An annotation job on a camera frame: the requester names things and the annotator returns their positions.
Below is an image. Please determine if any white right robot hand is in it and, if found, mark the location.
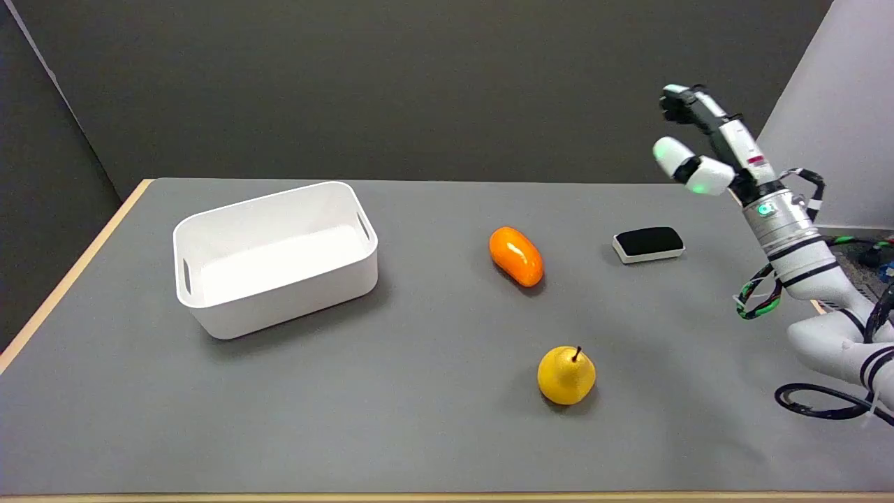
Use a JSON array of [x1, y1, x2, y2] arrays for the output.
[[652, 84, 785, 205]]

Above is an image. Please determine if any orange mango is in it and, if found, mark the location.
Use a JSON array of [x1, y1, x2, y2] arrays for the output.
[[488, 226, 545, 289]]

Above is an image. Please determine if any black and white eraser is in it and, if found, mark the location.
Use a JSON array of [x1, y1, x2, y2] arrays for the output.
[[613, 226, 686, 265]]

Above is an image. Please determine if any yellow pear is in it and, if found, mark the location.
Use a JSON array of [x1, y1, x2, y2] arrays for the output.
[[537, 345, 597, 407]]

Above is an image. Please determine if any white plastic storage bin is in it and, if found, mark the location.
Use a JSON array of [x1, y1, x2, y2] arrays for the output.
[[173, 181, 379, 340]]

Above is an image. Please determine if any green and black braided cable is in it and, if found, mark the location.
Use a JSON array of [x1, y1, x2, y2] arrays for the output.
[[733, 235, 894, 321]]

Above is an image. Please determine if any black looping cable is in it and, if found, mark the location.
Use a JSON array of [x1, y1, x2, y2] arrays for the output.
[[774, 382, 894, 426]]

